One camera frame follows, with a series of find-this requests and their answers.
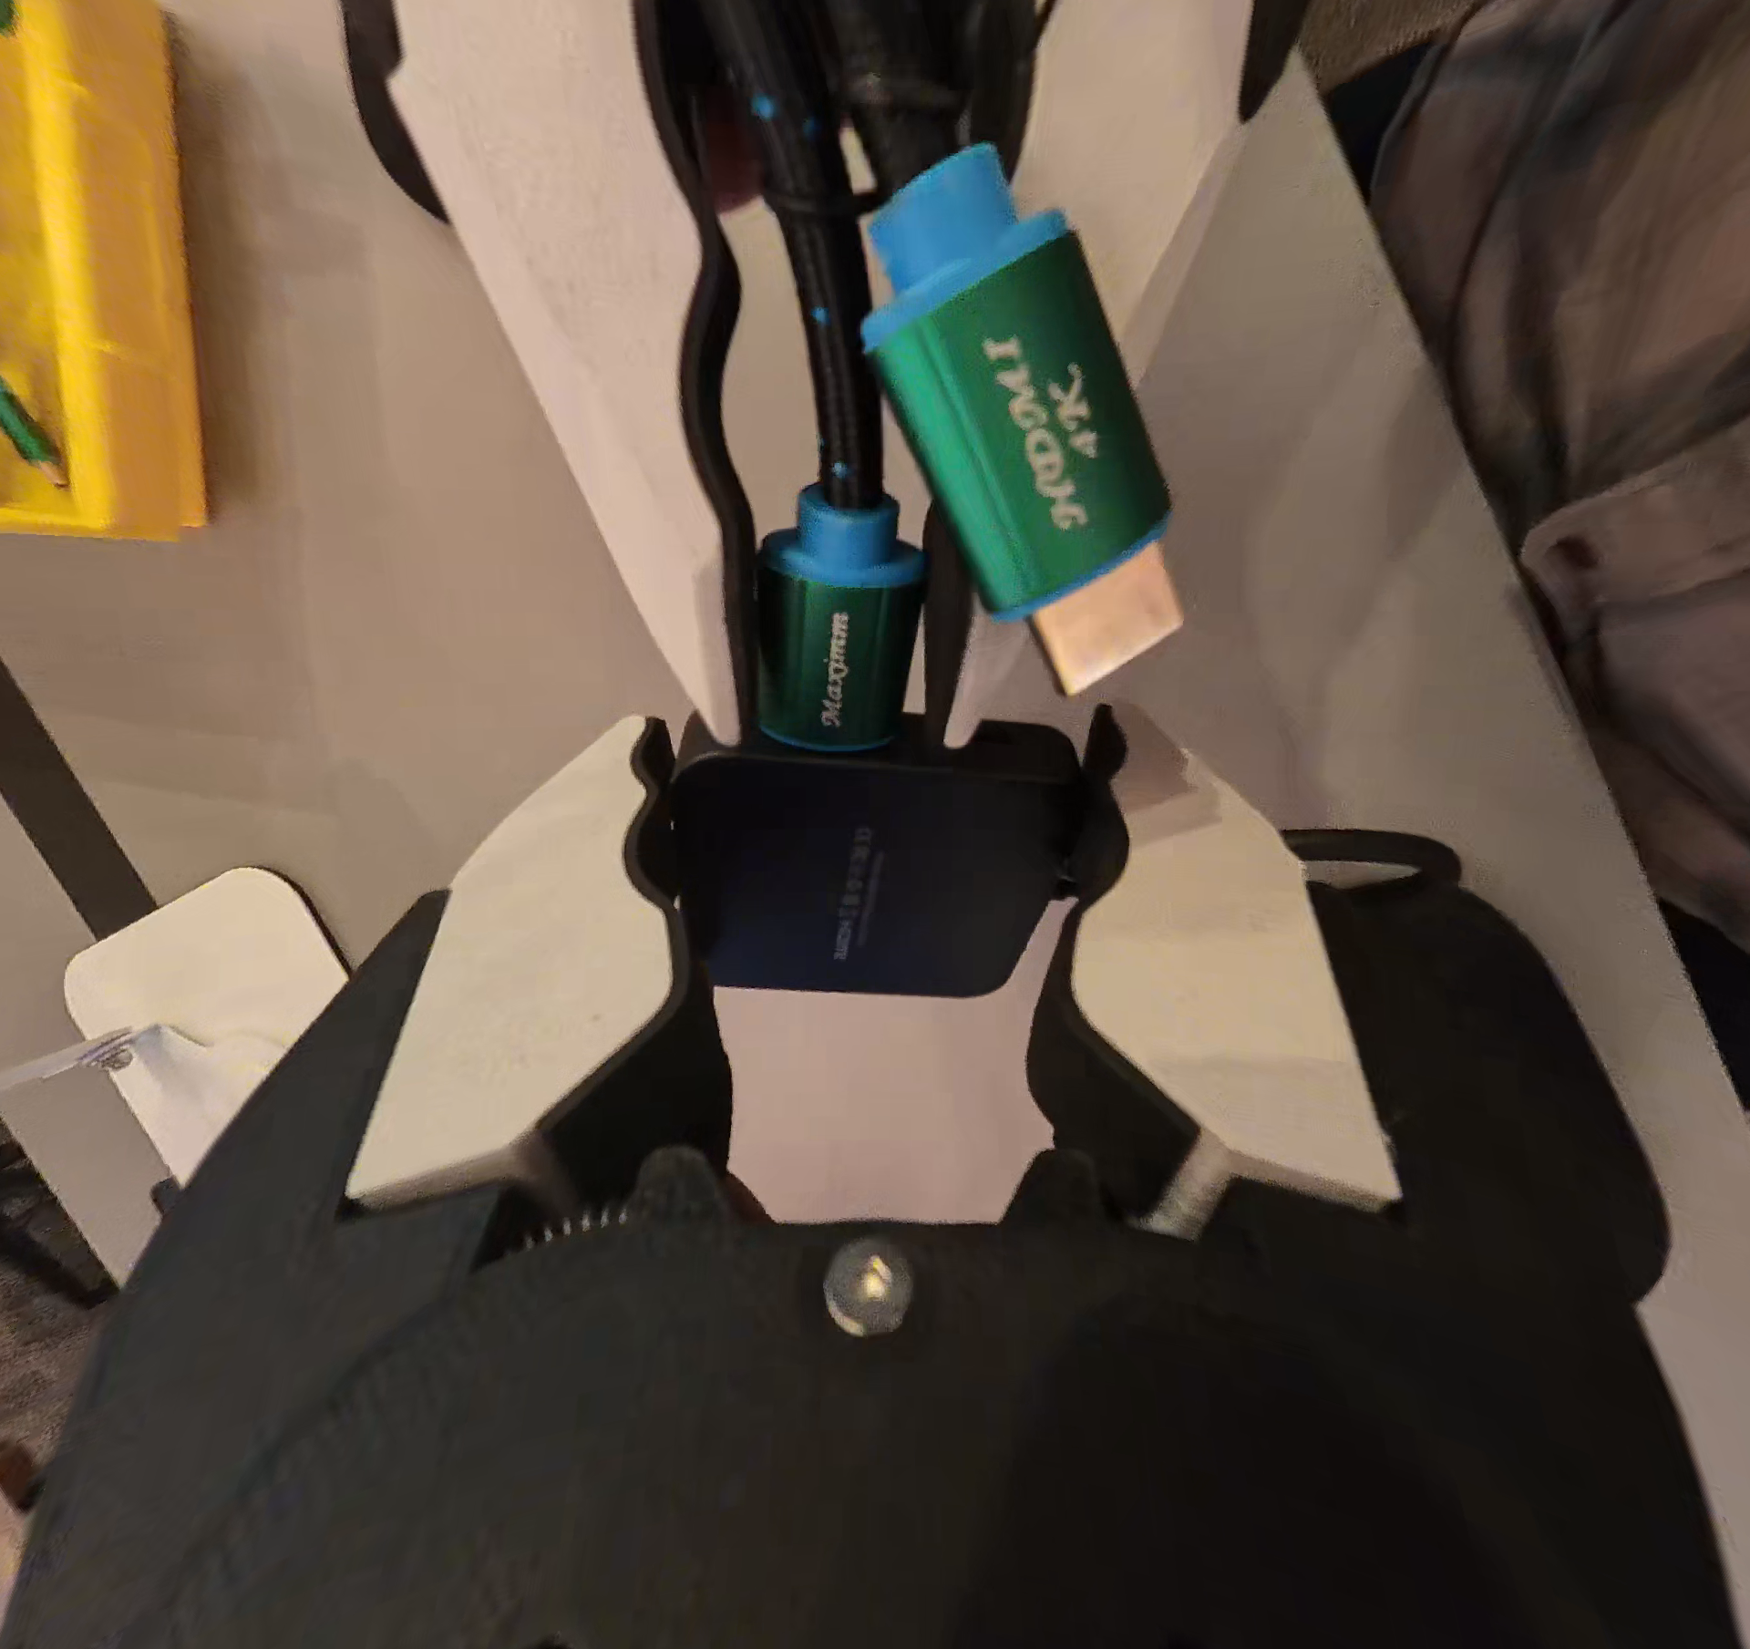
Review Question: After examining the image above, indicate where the person's right forearm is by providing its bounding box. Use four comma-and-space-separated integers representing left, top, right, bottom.
1344, 0, 1750, 544

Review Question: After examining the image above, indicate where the black hdmi hub box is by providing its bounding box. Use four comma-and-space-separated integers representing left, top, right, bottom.
672, 717, 1465, 1001

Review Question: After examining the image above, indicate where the black panel on white stand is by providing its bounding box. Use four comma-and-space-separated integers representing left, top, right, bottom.
0, 868, 359, 1286

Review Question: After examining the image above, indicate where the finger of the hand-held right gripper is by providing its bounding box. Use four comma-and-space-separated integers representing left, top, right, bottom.
374, 0, 750, 745
926, 0, 1252, 741

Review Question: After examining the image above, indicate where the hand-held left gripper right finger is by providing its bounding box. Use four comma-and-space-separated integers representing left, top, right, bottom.
1028, 705, 1403, 1234

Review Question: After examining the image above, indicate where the yellow plastic bin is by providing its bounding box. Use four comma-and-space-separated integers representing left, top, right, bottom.
0, 0, 206, 542

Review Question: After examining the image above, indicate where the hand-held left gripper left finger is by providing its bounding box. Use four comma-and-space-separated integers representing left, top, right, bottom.
344, 715, 738, 1214

